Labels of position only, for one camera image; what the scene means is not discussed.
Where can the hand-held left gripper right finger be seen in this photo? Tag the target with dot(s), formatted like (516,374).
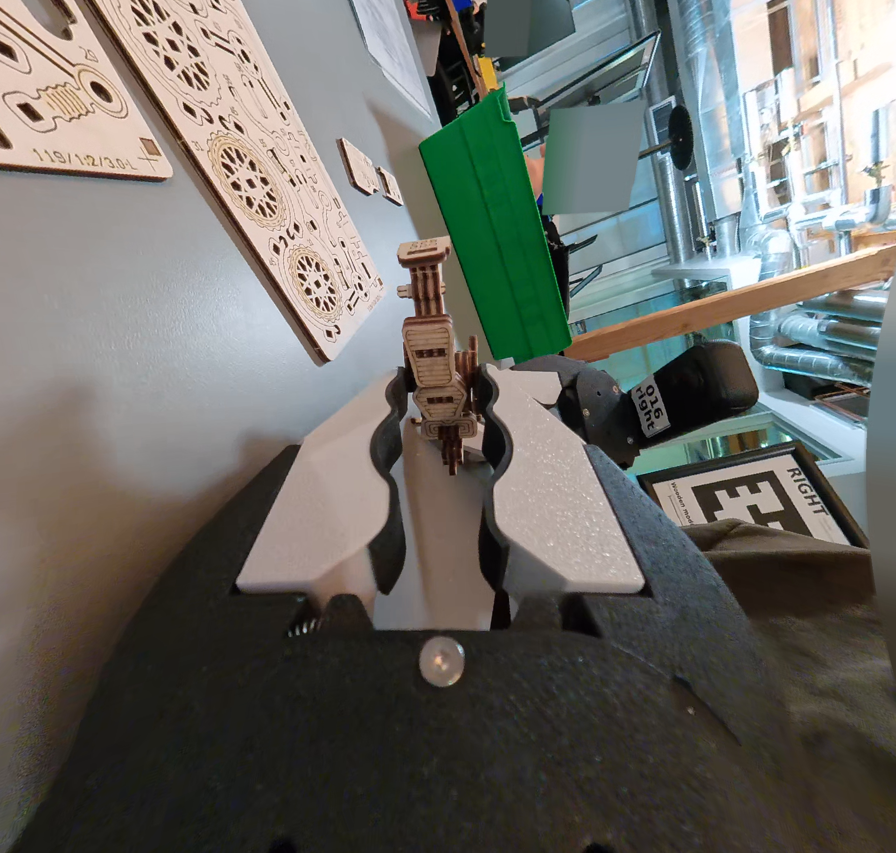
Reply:
(567,517)

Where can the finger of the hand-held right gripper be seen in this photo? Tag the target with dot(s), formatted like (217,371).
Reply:
(542,385)

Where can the silver ventilation ducts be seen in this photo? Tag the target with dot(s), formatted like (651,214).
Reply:
(812,328)

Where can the grey desk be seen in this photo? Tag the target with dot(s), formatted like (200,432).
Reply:
(175,412)

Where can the green plastic bin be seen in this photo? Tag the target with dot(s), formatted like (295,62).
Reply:
(490,237)

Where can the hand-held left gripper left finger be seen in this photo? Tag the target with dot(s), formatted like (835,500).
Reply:
(322,510)

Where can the black disc on rod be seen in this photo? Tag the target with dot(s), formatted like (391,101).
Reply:
(679,137)

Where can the long wooden beam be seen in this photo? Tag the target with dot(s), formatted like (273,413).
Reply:
(700,314)

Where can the layered plywood mechanical model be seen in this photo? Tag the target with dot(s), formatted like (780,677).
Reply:
(427,356)

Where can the small plywood part plate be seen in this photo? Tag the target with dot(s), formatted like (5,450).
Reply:
(358,167)
(390,186)

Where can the plywood sheet with wheel cutouts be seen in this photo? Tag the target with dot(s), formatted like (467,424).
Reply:
(231,117)

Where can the person's right forearm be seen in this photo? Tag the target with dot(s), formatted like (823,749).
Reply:
(805,622)

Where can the framed black-and-white marker sign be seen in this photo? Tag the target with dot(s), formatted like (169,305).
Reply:
(756,499)

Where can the plywood sheet with gear cutouts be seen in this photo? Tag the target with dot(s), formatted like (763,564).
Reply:
(84,140)

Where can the white printed paper sheet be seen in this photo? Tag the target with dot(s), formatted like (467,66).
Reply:
(381,19)

